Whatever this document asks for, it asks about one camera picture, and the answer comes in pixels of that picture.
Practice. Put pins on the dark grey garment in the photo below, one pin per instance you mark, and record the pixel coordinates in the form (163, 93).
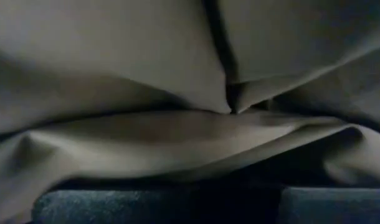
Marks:
(115, 208)

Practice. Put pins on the khaki olive garment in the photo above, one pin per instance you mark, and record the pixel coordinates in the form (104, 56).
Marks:
(115, 46)

